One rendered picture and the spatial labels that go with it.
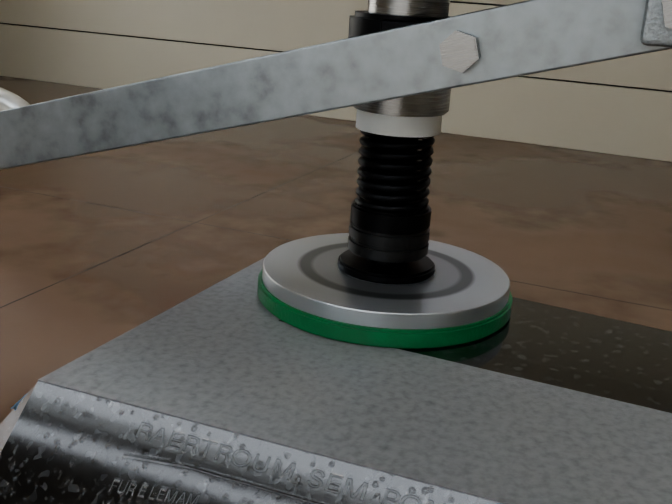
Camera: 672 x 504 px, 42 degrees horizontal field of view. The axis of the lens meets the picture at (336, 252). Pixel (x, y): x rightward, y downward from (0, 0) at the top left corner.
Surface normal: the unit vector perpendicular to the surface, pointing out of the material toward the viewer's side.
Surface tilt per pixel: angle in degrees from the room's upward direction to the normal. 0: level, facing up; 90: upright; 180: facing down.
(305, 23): 90
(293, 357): 0
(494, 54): 90
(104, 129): 90
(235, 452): 45
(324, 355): 0
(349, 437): 0
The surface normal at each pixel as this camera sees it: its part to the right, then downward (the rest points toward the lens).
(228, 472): -0.21, -0.49
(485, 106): -0.38, 0.25
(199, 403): 0.07, -0.95
